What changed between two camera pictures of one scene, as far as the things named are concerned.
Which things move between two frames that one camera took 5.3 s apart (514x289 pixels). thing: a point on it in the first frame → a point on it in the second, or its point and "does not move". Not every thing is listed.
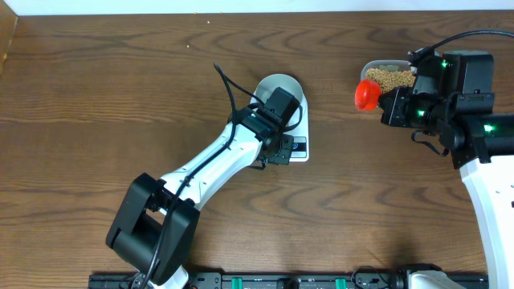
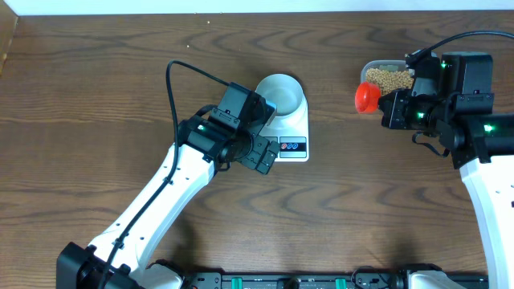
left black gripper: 283,157 → 252,158
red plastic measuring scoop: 367,95 does not move
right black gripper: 393,111 does not move
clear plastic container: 389,73 does not move
